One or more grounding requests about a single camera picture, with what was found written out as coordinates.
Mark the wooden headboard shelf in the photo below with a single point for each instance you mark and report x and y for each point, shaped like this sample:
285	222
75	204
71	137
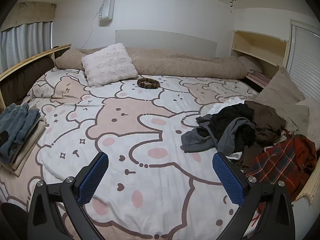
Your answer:
257	45

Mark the white louvered door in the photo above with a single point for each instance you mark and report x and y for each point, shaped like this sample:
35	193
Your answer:
305	55

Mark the brown scrunchie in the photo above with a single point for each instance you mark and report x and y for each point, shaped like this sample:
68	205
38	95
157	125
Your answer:
152	85

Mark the folded blue jeans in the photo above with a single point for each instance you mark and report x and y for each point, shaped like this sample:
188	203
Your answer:
17	127

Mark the grey-beige cushion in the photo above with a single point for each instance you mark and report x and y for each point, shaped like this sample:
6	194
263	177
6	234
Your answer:
292	116

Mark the beige ribbed board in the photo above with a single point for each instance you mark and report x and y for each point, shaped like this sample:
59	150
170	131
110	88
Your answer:
312	187

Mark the beige cushion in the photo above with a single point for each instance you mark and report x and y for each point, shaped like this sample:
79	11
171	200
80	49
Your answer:
280	90

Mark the white fluffy pillow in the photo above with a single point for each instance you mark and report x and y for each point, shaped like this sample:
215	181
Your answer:
107	65

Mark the beige curtain valance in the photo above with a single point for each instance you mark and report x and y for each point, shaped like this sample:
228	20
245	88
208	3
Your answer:
30	15

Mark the wooden bed side rail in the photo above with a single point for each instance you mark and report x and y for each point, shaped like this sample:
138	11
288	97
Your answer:
30	60

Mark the long beige pillow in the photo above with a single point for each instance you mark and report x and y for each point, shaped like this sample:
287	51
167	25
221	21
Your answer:
175	65

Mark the grey-white curtain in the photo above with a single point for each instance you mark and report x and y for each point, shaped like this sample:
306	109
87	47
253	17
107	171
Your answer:
22	45

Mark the white garment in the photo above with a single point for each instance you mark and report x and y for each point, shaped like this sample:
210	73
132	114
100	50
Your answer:
225	106

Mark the white fuzzy blanket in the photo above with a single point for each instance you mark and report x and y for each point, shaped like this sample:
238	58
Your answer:
313	120

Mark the brown garment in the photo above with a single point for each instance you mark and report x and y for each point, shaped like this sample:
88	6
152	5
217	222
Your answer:
267	120

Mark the white headboard panel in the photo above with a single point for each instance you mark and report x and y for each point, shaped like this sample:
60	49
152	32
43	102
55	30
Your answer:
165	40

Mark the folded beige cloth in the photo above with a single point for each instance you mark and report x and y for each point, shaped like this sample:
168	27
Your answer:
27	150

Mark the bear printed bedspread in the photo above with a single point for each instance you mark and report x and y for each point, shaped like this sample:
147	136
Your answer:
140	135

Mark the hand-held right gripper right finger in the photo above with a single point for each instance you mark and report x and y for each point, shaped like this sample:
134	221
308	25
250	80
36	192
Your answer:
228	177

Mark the black and grey garment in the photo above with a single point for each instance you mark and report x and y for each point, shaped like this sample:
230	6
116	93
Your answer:
225	122

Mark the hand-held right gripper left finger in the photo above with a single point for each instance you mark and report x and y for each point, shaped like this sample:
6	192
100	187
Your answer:
93	177

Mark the pink striped cloth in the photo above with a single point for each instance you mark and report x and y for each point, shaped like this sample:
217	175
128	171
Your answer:
260	78

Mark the red plaid shirt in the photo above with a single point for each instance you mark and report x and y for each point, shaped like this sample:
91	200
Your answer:
282	162

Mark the white wall device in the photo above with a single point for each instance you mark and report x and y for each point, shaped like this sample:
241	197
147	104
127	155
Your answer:
107	10

